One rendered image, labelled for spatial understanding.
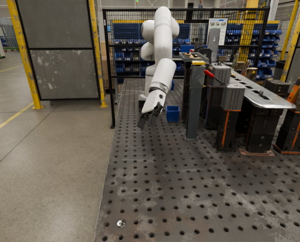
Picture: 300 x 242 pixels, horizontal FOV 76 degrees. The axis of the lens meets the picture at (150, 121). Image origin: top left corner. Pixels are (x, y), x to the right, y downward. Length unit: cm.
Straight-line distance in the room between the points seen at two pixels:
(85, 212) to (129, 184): 93
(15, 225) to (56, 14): 295
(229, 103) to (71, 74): 313
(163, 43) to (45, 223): 151
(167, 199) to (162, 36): 72
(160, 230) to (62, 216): 118
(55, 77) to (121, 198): 326
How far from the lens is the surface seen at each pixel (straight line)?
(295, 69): 475
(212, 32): 234
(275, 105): 104
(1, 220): 200
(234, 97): 104
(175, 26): 124
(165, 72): 86
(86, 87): 379
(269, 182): 103
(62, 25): 372
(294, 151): 131
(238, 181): 97
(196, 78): 107
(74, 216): 177
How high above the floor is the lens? 130
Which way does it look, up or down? 25 degrees down
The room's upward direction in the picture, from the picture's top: straight up
